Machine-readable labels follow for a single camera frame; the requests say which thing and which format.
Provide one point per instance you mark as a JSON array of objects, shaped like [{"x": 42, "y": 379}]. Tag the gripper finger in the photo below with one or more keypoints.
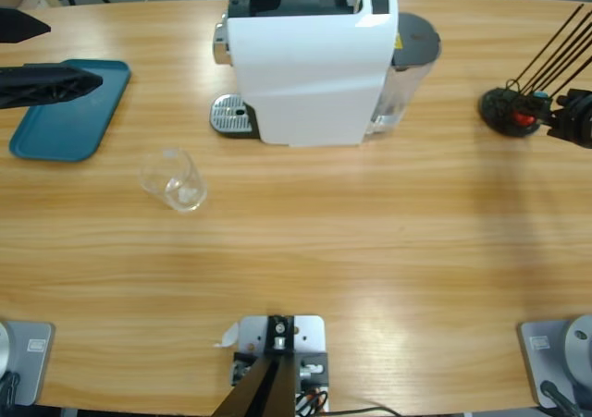
[
  {"x": 580, "y": 100},
  {"x": 575, "y": 130},
  {"x": 18, "y": 25},
  {"x": 46, "y": 84}
]

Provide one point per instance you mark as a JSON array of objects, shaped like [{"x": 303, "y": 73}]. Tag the blue coffee capsule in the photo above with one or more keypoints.
[{"x": 539, "y": 95}]

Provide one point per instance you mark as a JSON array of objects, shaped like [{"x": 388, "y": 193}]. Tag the clear drinking glass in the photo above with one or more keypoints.
[{"x": 178, "y": 190}]

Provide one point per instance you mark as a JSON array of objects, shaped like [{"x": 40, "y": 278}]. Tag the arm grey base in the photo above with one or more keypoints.
[
  {"x": 28, "y": 361},
  {"x": 555, "y": 352}
]

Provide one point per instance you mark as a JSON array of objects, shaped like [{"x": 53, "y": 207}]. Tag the red coffee capsule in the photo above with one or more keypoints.
[{"x": 525, "y": 118}]

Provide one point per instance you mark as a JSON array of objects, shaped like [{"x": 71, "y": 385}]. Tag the white coffee machine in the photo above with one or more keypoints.
[{"x": 305, "y": 79}]

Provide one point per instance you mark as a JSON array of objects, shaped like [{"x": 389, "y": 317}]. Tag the teal plastic tray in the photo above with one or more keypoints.
[{"x": 60, "y": 130}]

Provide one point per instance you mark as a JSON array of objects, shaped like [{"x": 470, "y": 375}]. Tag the black capsule holder with rods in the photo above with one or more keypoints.
[{"x": 497, "y": 112}]

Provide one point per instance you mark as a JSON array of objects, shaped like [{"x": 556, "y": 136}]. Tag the clear water tank black lid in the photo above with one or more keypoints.
[{"x": 416, "y": 38}]

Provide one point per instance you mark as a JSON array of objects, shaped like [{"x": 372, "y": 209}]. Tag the metal drip tray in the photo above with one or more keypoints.
[{"x": 229, "y": 112}]

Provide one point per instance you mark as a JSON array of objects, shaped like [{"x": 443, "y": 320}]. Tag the white tape tab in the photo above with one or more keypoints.
[{"x": 229, "y": 336}]

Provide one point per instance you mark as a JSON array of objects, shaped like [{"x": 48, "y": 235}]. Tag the white mount plate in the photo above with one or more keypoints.
[{"x": 310, "y": 334}]

